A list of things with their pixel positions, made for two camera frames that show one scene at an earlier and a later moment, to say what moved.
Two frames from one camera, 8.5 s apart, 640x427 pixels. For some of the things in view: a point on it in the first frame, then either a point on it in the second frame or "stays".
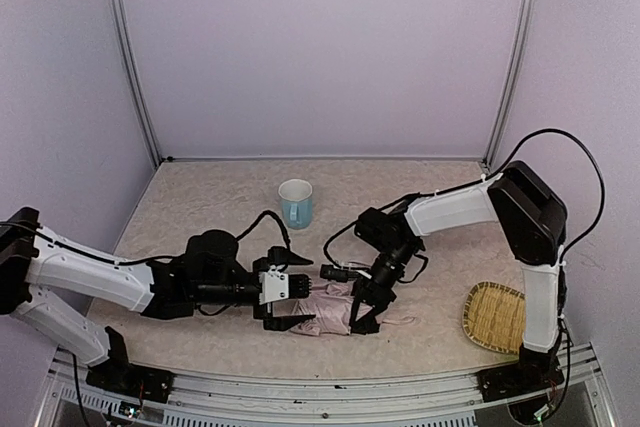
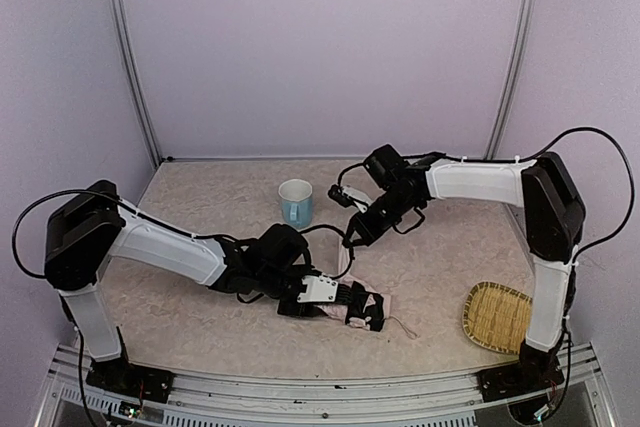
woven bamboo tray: [493, 316] stays
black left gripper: [256, 307] → [347, 300]
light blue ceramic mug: [296, 197] stays
